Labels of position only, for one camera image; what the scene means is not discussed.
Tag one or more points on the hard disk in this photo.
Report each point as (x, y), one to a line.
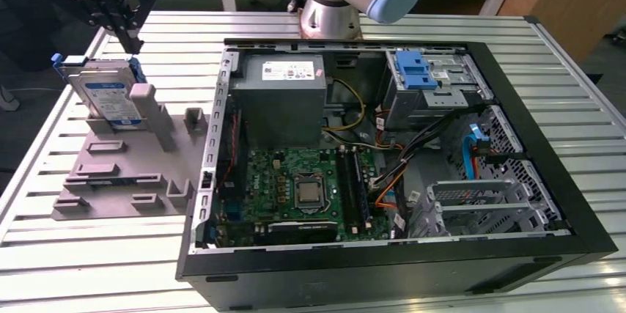
(107, 100)

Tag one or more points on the metal disk bay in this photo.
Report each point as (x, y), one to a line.
(483, 208)

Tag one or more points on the grey power supply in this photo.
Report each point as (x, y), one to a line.
(279, 115)

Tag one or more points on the grey parts rack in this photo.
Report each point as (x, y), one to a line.
(142, 166)

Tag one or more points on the green motherboard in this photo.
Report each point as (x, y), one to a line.
(274, 166)

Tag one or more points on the blue plastic latch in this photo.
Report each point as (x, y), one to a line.
(413, 71)

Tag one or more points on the silver CPU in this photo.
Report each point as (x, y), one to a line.
(309, 192)

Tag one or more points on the metal drive cage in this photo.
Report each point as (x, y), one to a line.
(439, 100)

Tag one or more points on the CPU socket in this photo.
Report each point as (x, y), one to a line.
(309, 206)

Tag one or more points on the black graphics card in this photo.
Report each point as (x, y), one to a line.
(298, 230)

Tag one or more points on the black PC case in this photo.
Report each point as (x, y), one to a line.
(342, 265)

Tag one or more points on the wooden cabinet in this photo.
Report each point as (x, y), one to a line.
(577, 5)

